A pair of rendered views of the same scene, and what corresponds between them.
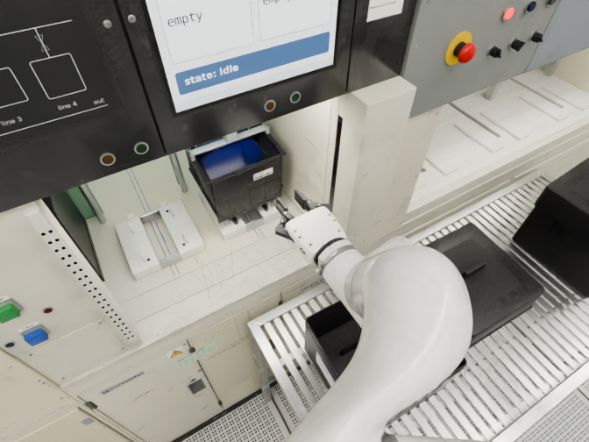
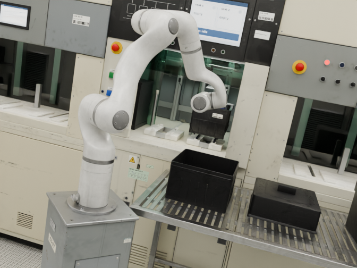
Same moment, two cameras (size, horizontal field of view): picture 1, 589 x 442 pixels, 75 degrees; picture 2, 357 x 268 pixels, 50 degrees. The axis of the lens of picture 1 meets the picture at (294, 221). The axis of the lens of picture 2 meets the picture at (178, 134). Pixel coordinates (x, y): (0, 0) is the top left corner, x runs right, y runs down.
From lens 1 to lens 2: 1.63 m
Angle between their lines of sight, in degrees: 51
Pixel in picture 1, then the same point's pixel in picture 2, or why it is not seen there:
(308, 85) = (228, 50)
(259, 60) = (214, 33)
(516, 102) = not seen: outside the picture
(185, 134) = not seen: hidden behind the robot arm
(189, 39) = (197, 18)
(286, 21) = (224, 25)
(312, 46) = (232, 36)
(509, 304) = (289, 202)
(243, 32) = (211, 23)
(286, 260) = not seen: hidden behind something
